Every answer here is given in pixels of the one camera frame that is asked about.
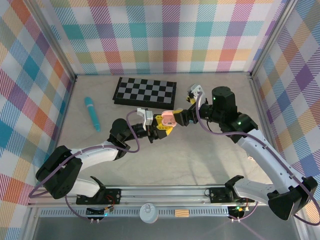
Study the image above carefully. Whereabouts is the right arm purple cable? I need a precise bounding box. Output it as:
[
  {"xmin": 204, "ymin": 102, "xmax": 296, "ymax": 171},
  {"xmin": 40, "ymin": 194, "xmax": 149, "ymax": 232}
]
[{"xmin": 196, "ymin": 91, "xmax": 320, "ymax": 226}]

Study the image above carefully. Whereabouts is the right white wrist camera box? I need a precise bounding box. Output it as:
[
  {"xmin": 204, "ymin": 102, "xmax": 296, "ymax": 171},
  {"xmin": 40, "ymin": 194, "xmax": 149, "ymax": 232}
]
[{"xmin": 186, "ymin": 84, "xmax": 205, "ymax": 104}]

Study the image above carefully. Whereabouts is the pink earbud charging case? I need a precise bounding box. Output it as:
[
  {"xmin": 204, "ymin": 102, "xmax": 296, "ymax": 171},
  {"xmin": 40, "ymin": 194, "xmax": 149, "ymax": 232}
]
[{"xmin": 160, "ymin": 109, "xmax": 178, "ymax": 128}]

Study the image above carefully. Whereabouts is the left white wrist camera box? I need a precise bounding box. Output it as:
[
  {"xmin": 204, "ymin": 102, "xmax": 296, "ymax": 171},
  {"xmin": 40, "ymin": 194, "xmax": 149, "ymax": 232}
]
[{"xmin": 136, "ymin": 107, "xmax": 154, "ymax": 131}]

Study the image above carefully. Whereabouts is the black grey folding chessboard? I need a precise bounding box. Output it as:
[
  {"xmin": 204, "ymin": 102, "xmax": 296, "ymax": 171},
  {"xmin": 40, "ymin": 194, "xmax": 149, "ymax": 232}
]
[{"xmin": 112, "ymin": 76, "xmax": 178, "ymax": 111}]

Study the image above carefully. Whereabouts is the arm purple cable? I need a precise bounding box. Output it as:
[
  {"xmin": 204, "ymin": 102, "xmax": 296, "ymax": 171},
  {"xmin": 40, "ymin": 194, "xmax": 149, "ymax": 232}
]
[
  {"xmin": 196, "ymin": 91, "xmax": 320, "ymax": 226},
  {"xmin": 28, "ymin": 109, "xmax": 141, "ymax": 222}
]

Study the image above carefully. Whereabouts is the aluminium side rail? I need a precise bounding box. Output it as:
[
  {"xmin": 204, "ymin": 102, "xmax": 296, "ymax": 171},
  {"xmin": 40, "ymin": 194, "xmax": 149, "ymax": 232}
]
[
  {"xmin": 249, "ymin": 73, "xmax": 286, "ymax": 185},
  {"xmin": 44, "ymin": 76, "xmax": 77, "ymax": 188}
]

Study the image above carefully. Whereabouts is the aluminium mounting rail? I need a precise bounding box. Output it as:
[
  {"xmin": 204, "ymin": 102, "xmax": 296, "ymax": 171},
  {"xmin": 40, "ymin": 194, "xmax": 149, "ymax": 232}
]
[{"xmin": 26, "ymin": 184, "xmax": 305, "ymax": 208}]

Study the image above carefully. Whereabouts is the small controller board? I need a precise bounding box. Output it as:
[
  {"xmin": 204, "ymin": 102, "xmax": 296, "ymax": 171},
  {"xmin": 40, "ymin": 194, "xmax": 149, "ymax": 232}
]
[
  {"xmin": 228, "ymin": 204, "xmax": 249, "ymax": 219},
  {"xmin": 86, "ymin": 204, "xmax": 116, "ymax": 217}
]

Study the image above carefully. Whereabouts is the grey slotted cable duct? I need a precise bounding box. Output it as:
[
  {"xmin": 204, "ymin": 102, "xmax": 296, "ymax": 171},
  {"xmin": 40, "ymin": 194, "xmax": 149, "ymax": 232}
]
[{"xmin": 39, "ymin": 208, "xmax": 230, "ymax": 217}]

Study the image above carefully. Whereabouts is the aluminium frame post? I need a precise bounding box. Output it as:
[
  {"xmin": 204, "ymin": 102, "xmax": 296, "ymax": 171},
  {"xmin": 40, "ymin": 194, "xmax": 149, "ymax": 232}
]
[
  {"xmin": 249, "ymin": 0, "xmax": 300, "ymax": 79},
  {"xmin": 24, "ymin": 0, "xmax": 77, "ymax": 81}
]

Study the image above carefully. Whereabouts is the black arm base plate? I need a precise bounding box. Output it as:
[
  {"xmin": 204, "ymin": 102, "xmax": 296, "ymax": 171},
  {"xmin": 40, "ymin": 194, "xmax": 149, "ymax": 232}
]
[
  {"xmin": 76, "ymin": 187, "xmax": 122, "ymax": 205},
  {"xmin": 208, "ymin": 186, "xmax": 255, "ymax": 204}
]

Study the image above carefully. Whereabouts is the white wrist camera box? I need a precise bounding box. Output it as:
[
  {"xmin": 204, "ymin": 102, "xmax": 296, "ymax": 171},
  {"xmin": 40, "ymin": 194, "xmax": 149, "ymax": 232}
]
[
  {"xmin": 136, "ymin": 107, "xmax": 154, "ymax": 131},
  {"xmin": 186, "ymin": 84, "xmax": 205, "ymax": 104}
]

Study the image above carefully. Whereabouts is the teal plastic pen tube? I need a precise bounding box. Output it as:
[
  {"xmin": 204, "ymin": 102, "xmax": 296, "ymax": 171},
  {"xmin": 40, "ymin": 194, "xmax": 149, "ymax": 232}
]
[{"xmin": 84, "ymin": 96, "xmax": 102, "ymax": 133}]

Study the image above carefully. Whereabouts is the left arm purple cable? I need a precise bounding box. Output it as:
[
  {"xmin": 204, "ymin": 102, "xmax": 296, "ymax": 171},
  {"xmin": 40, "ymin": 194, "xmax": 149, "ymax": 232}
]
[{"xmin": 28, "ymin": 109, "xmax": 141, "ymax": 222}]

